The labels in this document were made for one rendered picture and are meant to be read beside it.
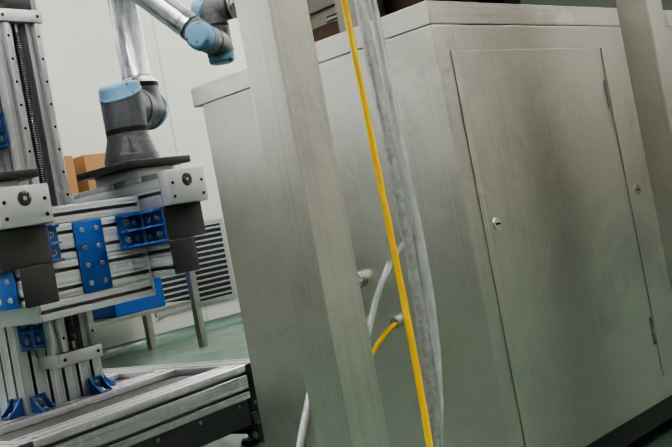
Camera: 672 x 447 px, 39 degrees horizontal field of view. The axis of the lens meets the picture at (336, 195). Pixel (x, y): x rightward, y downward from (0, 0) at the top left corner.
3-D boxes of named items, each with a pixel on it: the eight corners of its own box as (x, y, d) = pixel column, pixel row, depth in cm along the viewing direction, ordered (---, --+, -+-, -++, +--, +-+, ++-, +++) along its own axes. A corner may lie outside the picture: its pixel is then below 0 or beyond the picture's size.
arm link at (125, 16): (115, 133, 267) (81, -56, 267) (137, 135, 281) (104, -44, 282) (155, 124, 264) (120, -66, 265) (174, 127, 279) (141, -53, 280)
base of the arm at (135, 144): (94, 171, 258) (87, 135, 258) (136, 167, 270) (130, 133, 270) (129, 161, 249) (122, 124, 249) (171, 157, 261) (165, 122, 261)
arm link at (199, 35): (82, -79, 255) (220, 25, 248) (100, -69, 266) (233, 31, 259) (58, -43, 257) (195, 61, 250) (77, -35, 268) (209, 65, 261)
